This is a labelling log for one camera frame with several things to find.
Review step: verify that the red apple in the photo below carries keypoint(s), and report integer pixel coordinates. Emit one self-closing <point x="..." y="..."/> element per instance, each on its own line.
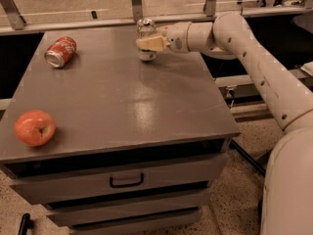
<point x="35" y="128"/>

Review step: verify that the black metal stand leg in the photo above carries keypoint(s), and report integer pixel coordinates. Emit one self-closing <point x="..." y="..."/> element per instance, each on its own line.
<point x="248" y="158"/>

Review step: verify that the white green 7up can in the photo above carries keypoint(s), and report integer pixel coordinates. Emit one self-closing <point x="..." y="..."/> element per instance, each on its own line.
<point x="145" y="28"/>

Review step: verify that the black drawer handle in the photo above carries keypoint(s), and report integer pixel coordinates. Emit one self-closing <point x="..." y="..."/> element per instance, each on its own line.
<point x="126" y="182"/>

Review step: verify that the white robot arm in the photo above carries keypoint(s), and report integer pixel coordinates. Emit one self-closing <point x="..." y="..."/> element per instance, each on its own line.
<point x="287" y="207"/>

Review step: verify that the red soda can lying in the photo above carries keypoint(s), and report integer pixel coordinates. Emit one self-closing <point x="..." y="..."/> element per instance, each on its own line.
<point x="60" y="52"/>

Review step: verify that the middle grey drawer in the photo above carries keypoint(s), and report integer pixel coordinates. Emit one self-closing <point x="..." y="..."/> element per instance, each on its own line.
<point x="114" y="207"/>

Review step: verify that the black object on floor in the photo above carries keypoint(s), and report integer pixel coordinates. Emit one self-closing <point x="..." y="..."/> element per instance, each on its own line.
<point x="26" y="224"/>

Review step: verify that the grey drawer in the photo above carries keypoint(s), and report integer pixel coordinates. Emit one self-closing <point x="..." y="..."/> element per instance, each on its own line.
<point x="96" y="183"/>
<point x="146" y="223"/>
<point x="114" y="207"/>

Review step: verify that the top grey drawer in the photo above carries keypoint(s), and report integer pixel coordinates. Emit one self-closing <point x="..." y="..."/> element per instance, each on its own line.
<point x="96" y="183"/>

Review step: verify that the bottom grey drawer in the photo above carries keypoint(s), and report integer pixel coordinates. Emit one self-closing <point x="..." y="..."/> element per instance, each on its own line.
<point x="146" y="223"/>

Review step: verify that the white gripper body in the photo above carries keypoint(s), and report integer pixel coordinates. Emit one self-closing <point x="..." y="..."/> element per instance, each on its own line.
<point x="178" y="37"/>

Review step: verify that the grey drawer cabinet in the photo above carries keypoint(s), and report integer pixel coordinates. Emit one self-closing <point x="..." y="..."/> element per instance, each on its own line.
<point x="111" y="109"/>

